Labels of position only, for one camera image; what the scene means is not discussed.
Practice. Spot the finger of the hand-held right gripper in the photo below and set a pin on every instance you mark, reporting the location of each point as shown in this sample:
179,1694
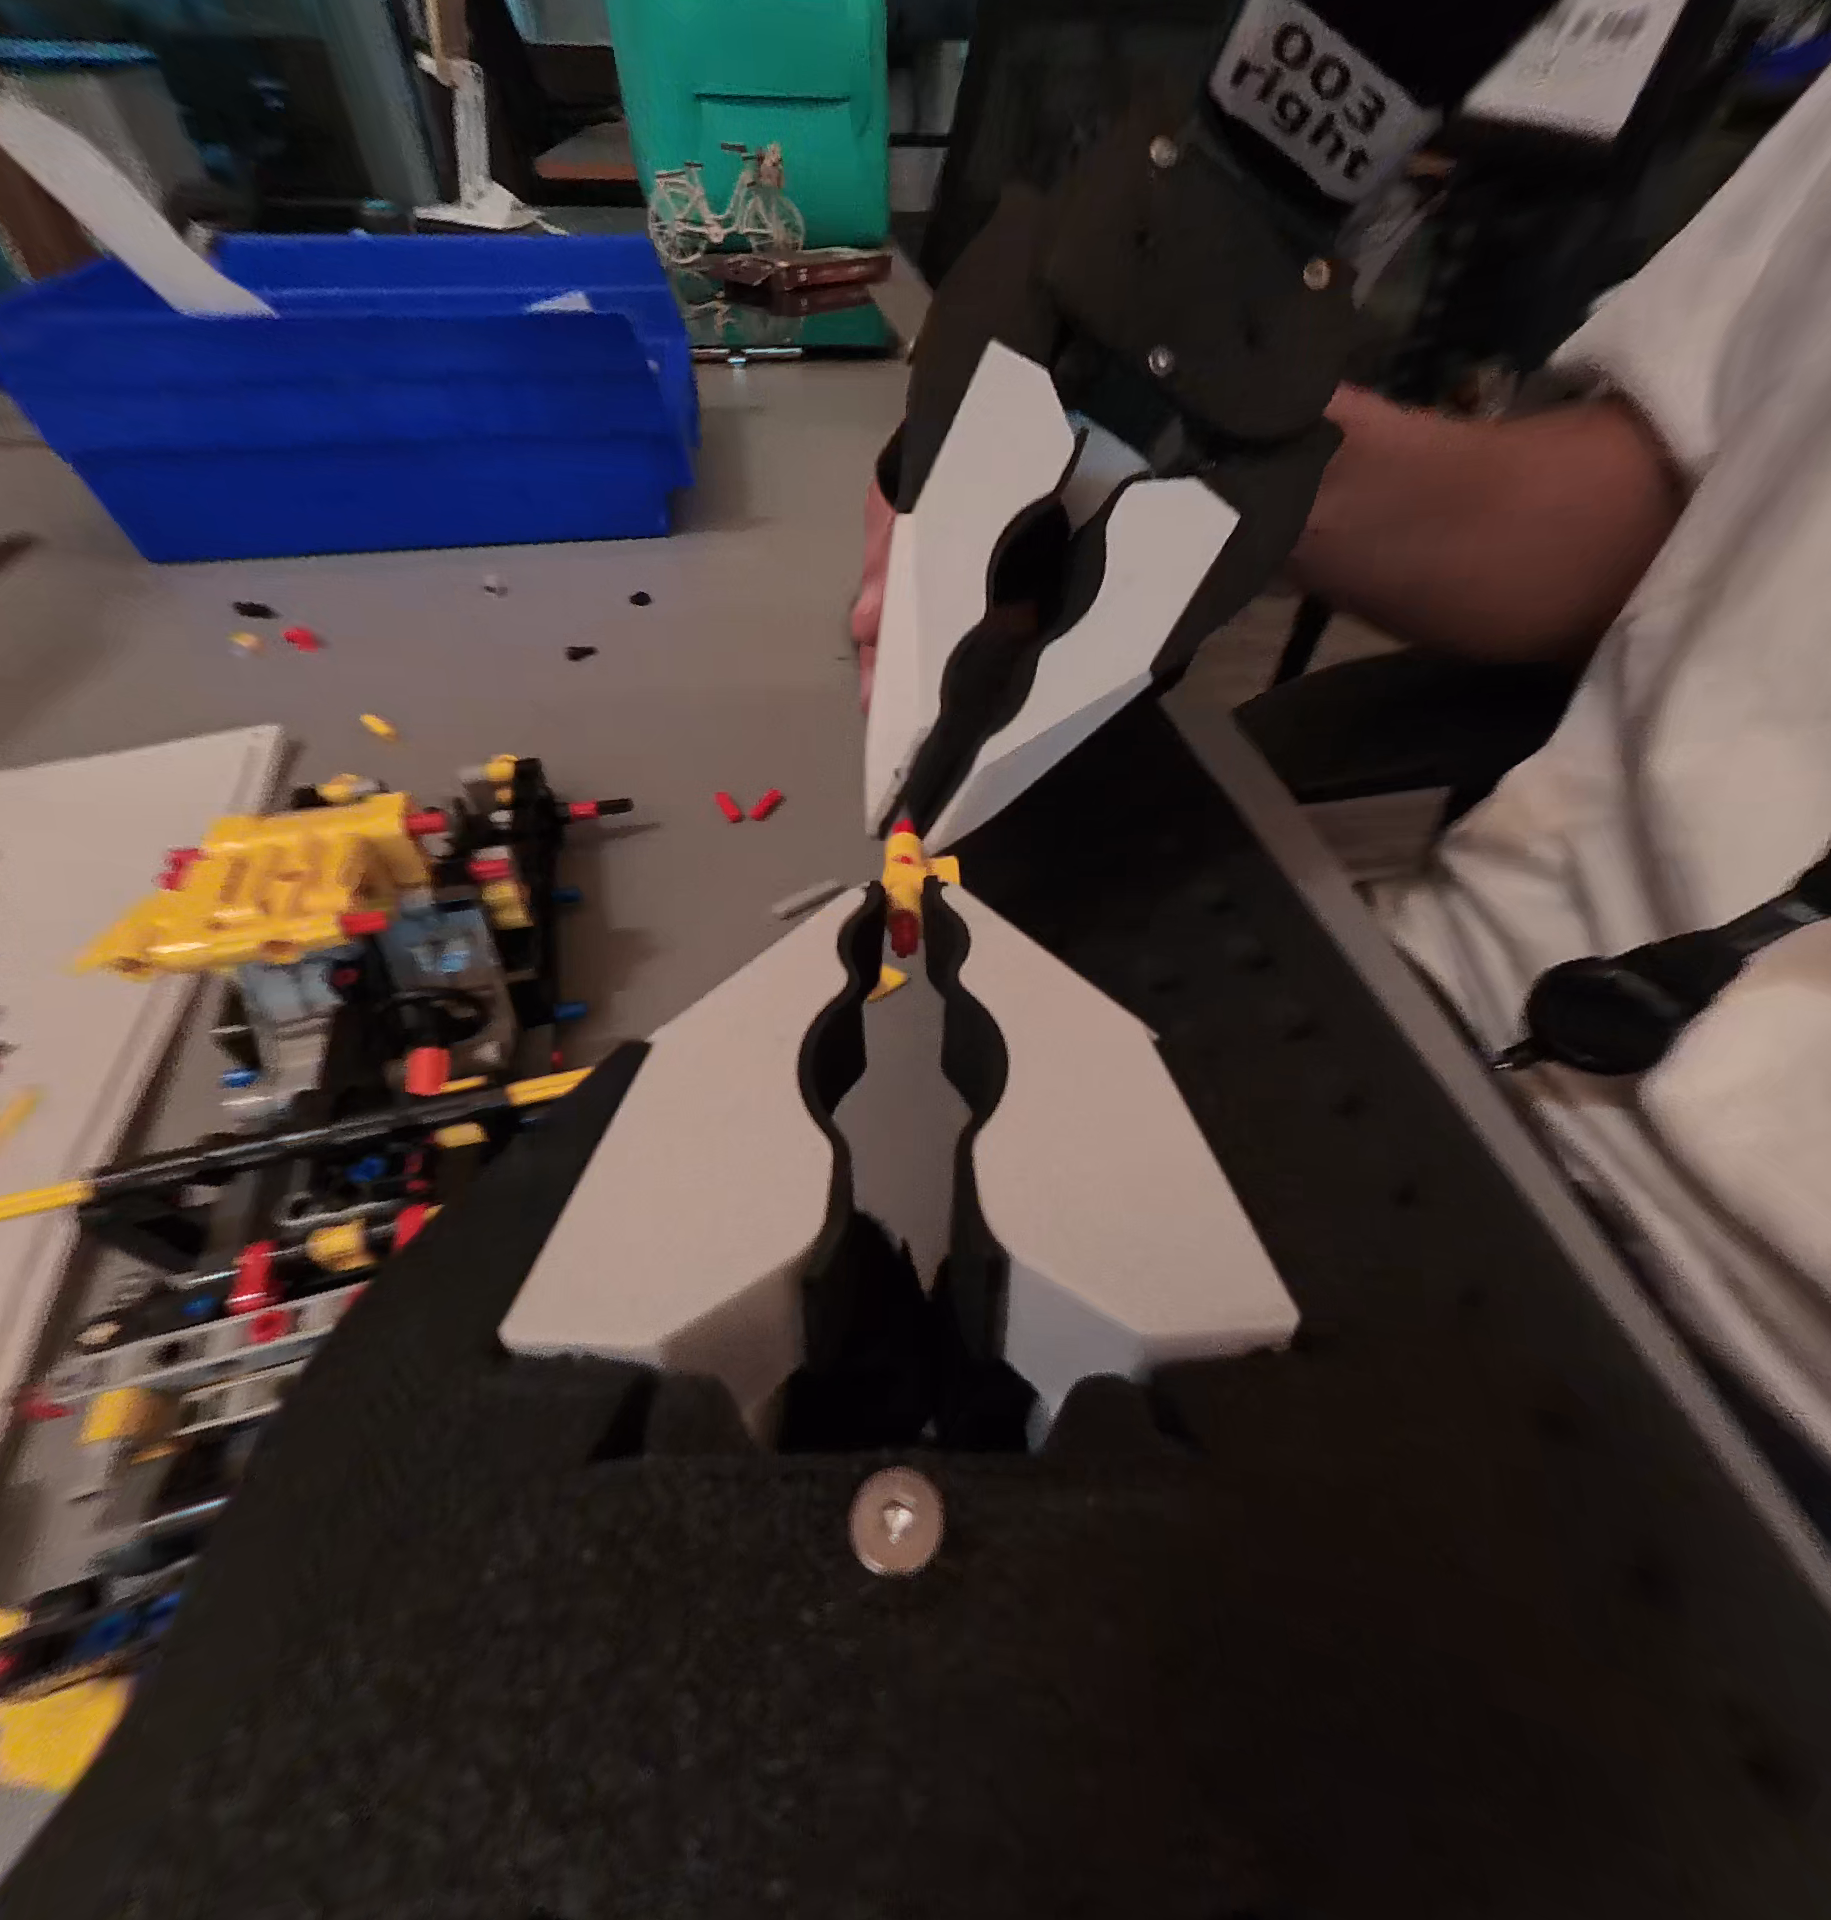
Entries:
946,511
1125,600

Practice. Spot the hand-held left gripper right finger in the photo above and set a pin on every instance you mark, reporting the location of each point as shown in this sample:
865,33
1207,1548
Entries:
1140,1200

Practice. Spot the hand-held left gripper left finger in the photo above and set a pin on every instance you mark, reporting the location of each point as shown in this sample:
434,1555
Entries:
675,1200

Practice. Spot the yellow lego pin connector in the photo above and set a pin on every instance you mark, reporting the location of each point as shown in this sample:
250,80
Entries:
886,982

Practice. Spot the grey lego axle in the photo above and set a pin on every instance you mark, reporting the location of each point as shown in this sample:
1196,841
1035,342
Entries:
806,901

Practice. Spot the yellow lego block piece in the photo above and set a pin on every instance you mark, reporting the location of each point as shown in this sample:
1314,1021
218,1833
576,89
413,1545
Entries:
903,878

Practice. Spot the lego car chassis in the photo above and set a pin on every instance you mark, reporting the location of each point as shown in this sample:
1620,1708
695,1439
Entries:
285,886

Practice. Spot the person's right forearm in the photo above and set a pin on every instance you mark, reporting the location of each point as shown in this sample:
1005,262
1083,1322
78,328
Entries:
1498,525

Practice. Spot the lego instruction booklet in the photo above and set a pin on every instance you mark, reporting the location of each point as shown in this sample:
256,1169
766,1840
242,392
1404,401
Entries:
106,841

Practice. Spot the person's right hand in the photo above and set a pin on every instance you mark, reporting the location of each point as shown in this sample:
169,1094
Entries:
871,600

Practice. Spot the black dotted floor mat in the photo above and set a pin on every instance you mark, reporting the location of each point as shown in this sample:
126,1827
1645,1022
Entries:
1304,1051

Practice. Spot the black chair seat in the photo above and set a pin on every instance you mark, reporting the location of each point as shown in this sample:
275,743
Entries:
1378,721

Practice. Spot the teal tote bag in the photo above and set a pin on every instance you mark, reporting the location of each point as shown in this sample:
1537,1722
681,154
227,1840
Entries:
766,75

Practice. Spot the blue storage bin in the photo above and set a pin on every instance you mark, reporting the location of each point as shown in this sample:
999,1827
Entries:
376,450

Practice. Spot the white paper strip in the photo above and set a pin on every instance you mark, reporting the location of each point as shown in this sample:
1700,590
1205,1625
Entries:
106,210

